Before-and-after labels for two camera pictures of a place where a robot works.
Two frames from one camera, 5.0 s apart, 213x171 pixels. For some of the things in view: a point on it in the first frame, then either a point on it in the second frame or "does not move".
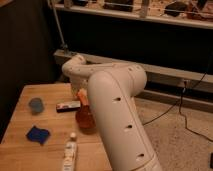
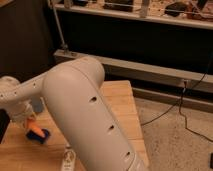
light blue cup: (37, 106) does not move
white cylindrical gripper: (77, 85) → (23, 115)
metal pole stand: (64, 44) does not move
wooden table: (20, 153) does not move
